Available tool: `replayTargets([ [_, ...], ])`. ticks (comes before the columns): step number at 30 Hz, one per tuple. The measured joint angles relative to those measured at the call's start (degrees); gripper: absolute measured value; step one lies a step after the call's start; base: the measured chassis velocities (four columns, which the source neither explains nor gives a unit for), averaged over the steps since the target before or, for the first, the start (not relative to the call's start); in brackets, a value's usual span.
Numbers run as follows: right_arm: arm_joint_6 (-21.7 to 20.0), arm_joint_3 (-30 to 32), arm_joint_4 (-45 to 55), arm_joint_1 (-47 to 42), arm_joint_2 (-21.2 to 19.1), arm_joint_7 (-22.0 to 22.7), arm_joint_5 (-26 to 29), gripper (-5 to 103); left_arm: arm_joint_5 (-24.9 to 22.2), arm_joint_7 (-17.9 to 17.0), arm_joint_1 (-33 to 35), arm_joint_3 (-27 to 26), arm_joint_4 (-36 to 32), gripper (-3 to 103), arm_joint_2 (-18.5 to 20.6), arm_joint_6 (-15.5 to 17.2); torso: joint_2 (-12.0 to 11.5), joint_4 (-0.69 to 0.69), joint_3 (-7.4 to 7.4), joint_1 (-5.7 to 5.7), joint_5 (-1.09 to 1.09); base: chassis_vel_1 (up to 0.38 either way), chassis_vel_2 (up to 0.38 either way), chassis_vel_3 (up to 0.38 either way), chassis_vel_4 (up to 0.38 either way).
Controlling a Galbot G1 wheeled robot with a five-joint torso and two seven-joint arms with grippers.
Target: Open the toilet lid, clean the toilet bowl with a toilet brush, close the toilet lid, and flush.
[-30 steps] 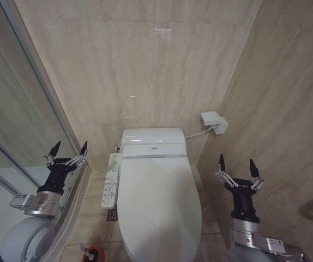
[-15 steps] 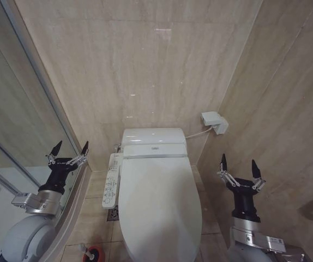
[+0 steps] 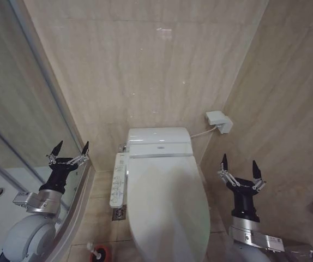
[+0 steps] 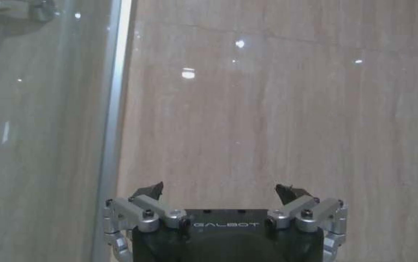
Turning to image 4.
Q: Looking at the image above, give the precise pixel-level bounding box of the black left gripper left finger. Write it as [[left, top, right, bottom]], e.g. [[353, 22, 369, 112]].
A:
[[102, 181, 190, 262]]

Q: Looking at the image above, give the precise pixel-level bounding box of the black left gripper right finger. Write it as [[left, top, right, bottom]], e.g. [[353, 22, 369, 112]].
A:
[[266, 184, 349, 262]]

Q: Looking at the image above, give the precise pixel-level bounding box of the glass shower partition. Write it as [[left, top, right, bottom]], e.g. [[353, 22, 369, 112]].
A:
[[0, 0, 119, 262]]

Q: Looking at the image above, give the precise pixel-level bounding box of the silver aluminium partition frame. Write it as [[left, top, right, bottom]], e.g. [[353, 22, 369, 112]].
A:
[[91, 0, 139, 262]]

